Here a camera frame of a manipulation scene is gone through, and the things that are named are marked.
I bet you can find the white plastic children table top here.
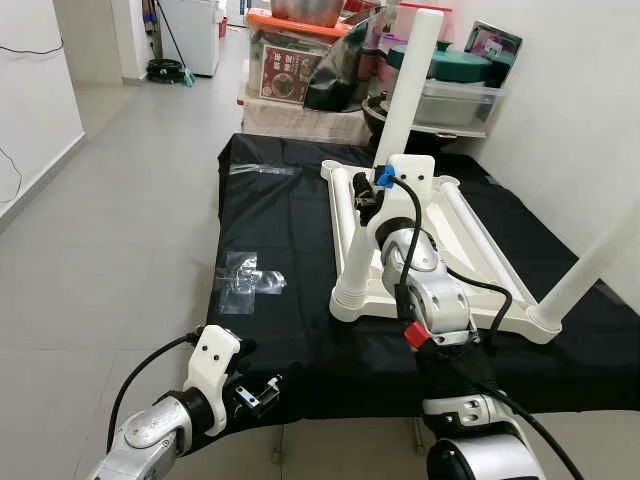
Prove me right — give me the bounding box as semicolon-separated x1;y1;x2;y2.
320;158;563;346

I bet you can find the clear tape cross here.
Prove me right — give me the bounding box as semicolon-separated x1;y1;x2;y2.
215;250;286;316

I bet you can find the black wok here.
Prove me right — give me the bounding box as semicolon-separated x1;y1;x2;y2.
362;95;396;141

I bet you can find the clear tape strip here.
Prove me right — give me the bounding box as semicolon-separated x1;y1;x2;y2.
228;162;299;178

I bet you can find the dark plastic bag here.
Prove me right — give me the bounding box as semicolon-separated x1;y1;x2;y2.
303;15;386;113

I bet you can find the clear plastic storage box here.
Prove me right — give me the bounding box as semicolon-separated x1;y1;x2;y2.
380;75;506;136

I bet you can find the orange lidded red print box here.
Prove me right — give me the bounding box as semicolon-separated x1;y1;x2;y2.
247;12;356;106

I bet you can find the green lidded pot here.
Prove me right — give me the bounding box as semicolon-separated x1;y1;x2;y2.
388;42;496;83

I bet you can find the pink lidded clear container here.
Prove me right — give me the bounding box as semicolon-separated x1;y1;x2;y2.
395;2;453;46

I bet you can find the large steel pot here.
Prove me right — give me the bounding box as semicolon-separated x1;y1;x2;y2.
270;0;346;28

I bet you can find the purple printed box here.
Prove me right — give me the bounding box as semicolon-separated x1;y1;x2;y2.
465;20;523;86

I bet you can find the white appliance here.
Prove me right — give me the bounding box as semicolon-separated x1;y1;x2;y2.
160;0;226;78

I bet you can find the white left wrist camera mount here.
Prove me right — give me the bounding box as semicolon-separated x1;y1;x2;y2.
188;325;243;436

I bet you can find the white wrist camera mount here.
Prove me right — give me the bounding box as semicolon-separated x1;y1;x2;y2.
385;155;437;226
188;325;243;436

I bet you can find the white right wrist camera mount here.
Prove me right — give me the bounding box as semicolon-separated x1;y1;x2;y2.
385;155;437;226

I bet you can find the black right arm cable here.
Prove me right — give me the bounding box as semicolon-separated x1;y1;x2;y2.
445;265;516;336
385;170;426;301

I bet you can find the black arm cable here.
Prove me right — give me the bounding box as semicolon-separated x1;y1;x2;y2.
385;170;426;301
445;265;516;336
107;330;206;451

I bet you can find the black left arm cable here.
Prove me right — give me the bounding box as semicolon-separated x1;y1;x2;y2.
107;330;206;451

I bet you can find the black wall cable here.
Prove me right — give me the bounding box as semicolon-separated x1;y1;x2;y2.
0;42;63;56

